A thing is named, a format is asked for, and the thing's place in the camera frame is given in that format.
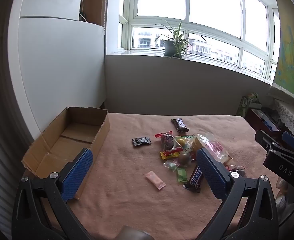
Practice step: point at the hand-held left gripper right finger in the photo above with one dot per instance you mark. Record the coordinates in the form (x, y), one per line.
(212, 173)

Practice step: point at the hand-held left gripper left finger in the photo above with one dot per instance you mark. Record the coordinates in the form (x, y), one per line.
(79, 172)

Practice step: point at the sliced bread packet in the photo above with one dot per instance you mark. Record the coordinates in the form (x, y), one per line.
(212, 145)

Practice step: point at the green candy packet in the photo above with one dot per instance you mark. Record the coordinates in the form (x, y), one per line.
(181, 175)

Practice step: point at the brown cardboard box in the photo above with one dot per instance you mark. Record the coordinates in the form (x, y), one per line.
(74, 130)

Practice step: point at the brown chocolate bar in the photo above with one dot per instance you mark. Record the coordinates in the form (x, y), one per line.
(195, 178)

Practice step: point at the white lace cloth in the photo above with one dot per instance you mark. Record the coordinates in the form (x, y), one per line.
(292, 120)

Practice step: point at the dark red wooden cabinet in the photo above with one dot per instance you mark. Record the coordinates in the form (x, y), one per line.
(255, 120)

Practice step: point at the foil chocolate ball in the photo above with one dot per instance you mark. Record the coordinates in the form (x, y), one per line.
(184, 158)

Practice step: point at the white snack packet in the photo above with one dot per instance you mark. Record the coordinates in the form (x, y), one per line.
(188, 150)

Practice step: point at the green carton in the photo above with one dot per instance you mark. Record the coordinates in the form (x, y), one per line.
(248, 103)

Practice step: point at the golden egg candy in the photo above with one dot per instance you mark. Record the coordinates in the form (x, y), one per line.
(180, 141)

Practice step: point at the red yellow candy stick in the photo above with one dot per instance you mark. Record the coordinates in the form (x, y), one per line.
(169, 153)

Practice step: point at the pink candy packet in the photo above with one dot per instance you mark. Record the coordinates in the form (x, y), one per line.
(155, 180)

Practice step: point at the black chocolate bar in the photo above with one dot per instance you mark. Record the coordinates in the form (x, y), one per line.
(179, 125)

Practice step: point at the small black snack packet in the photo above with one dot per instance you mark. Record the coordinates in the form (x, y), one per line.
(141, 141)

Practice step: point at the grey ribbed panel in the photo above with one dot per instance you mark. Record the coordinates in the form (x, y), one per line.
(2, 167)

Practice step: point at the white cabinet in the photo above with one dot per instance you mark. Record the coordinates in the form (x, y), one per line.
(62, 67)

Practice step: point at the potted green plant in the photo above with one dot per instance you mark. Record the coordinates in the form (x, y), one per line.
(172, 48)

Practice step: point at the white window frame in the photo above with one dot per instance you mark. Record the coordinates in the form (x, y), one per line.
(187, 5)

